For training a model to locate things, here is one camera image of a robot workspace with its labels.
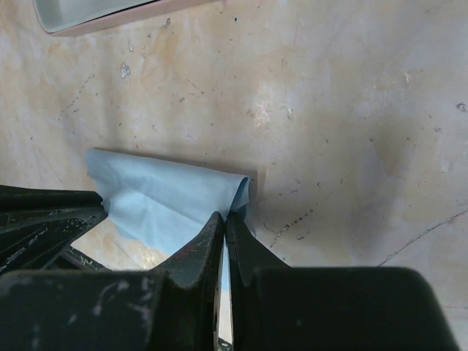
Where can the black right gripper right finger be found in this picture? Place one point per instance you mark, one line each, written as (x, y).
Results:
(278, 307)

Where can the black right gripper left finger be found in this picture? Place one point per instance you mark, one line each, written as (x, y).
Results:
(174, 306)

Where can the pink glasses case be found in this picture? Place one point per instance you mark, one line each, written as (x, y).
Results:
(74, 18)

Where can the light blue cleaning cloth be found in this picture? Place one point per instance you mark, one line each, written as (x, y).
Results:
(163, 204)

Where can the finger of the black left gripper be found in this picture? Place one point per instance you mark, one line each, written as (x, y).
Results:
(38, 225)

